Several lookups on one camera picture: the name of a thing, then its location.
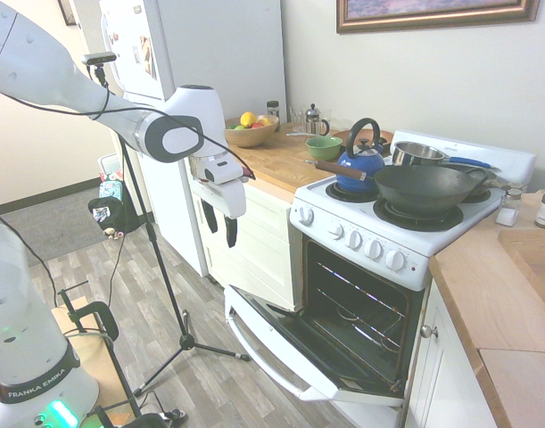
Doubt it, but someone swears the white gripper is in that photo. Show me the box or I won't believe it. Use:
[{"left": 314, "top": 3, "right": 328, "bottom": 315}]
[{"left": 190, "top": 152, "right": 251, "bottom": 249}]

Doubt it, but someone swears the white oven door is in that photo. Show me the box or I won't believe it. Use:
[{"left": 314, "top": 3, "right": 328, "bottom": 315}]
[{"left": 223, "top": 284, "right": 407, "bottom": 407}]

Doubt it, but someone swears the white drawer cabinet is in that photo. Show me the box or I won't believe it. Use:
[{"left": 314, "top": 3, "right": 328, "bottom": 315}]
[{"left": 186, "top": 160, "right": 305, "bottom": 313}]

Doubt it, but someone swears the wooden fruit bowl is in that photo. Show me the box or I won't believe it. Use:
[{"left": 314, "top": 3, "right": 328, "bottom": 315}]
[{"left": 224, "top": 114, "right": 281, "bottom": 149}]

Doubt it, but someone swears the colourful patterned bag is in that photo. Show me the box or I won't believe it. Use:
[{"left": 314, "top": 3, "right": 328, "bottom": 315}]
[{"left": 87, "top": 171, "right": 129, "bottom": 242}]

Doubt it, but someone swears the white bin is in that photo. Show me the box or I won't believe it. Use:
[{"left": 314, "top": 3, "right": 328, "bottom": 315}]
[{"left": 96, "top": 152, "right": 120, "bottom": 177}]

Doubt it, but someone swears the green ceramic bowl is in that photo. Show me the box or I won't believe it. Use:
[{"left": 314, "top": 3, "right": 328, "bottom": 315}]
[{"left": 304, "top": 136, "right": 344, "bottom": 161}]

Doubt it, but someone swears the clear drinking glass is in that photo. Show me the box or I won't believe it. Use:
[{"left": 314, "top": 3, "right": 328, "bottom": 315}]
[{"left": 290, "top": 106, "right": 307, "bottom": 134}]

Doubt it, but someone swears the glass french press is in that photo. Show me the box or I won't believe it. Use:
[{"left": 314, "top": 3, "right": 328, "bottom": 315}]
[{"left": 305, "top": 103, "right": 331, "bottom": 136}]

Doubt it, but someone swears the blue kettle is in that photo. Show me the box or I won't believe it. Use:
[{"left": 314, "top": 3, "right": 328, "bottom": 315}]
[{"left": 335, "top": 117, "right": 386, "bottom": 195}]

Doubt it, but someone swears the white refrigerator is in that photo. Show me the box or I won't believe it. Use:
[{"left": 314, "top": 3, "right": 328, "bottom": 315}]
[{"left": 97, "top": 0, "right": 288, "bottom": 278}]

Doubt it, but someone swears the brown wooden plate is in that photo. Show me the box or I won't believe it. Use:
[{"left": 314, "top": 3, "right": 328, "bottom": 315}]
[{"left": 330, "top": 128, "right": 395, "bottom": 155}]

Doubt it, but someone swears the grey floor mat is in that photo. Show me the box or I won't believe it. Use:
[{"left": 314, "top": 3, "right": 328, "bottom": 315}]
[{"left": 0, "top": 177, "right": 117, "bottom": 268}]

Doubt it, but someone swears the black clamp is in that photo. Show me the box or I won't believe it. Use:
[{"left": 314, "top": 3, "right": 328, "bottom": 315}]
[{"left": 57, "top": 282, "right": 144, "bottom": 428}]

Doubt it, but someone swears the white electric stove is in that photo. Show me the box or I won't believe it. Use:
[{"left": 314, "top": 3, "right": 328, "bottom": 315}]
[{"left": 287, "top": 129, "right": 537, "bottom": 428}]

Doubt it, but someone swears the black wok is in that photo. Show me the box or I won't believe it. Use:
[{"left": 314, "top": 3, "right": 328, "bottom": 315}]
[{"left": 314, "top": 160, "right": 490, "bottom": 218}]

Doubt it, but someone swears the white cabinet with round knob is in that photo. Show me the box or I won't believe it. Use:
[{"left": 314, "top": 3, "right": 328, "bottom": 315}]
[{"left": 404, "top": 276, "right": 499, "bottom": 428}]

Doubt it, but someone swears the glass salt shaker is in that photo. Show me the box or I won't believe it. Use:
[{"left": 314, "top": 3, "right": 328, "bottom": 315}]
[{"left": 495, "top": 187, "right": 523, "bottom": 226}]

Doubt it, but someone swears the black camera tripod stand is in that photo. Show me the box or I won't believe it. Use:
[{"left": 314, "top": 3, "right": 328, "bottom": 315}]
[{"left": 93, "top": 64, "right": 252, "bottom": 399}]

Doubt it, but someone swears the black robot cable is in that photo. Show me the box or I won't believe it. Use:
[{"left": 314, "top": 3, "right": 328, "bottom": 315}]
[{"left": 0, "top": 65, "right": 257, "bottom": 181}]

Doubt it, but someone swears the steel saucepan with blue handle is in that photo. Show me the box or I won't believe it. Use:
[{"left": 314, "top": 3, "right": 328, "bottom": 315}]
[{"left": 390, "top": 140, "right": 500, "bottom": 171}]

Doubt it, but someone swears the framed wall picture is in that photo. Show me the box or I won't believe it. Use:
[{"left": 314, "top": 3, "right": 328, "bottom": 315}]
[{"left": 335, "top": 0, "right": 541, "bottom": 35}]

